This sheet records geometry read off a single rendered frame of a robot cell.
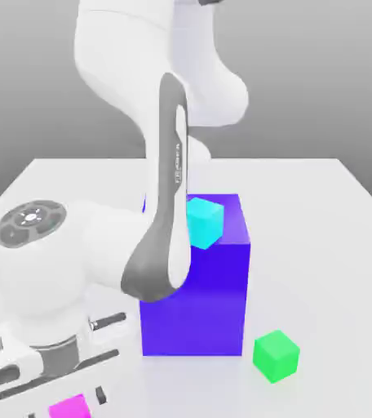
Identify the small cyan cube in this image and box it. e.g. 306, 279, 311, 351
185, 196, 225, 251

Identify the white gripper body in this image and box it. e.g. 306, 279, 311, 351
0, 345, 129, 418

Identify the large blue box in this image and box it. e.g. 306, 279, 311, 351
139, 193, 251, 358

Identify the small green cube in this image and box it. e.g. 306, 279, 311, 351
251, 328, 301, 385

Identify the small magenta cube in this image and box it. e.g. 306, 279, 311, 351
47, 393, 93, 418

